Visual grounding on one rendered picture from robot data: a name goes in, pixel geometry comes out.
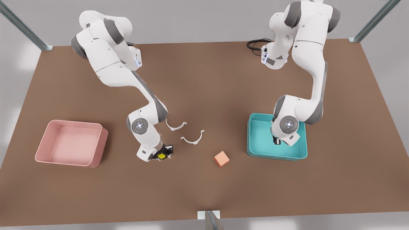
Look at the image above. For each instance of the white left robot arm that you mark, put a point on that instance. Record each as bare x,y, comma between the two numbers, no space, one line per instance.
308,48

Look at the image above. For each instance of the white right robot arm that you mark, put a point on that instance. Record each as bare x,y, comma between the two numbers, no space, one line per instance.
111,64

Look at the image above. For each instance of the blue storage box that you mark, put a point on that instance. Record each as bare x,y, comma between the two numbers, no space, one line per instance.
265,140

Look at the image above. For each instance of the pink storage box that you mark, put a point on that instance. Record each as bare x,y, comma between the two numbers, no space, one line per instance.
72,143

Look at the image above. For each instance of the white curved clip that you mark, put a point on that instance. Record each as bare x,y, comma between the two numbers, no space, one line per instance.
175,125
193,138

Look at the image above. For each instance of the orange cube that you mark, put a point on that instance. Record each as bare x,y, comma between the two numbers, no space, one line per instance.
221,158

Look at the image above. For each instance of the silver frame post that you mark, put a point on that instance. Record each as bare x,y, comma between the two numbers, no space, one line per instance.
22,25
374,20
211,220

